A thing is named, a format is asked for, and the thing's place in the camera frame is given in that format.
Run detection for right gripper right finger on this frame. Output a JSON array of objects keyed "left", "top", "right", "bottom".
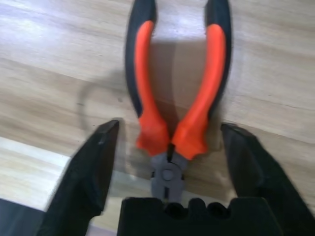
[{"left": 220, "top": 122, "right": 315, "bottom": 236}]

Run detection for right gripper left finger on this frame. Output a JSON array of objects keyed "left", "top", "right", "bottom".
[{"left": 41, "top": 119, "right": 121, "bottom": 236}]

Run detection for orange black needle-nose pliers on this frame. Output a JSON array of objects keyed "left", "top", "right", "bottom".
[{"left": 124, "top": 0, "right": 233, "bottom": 205}]

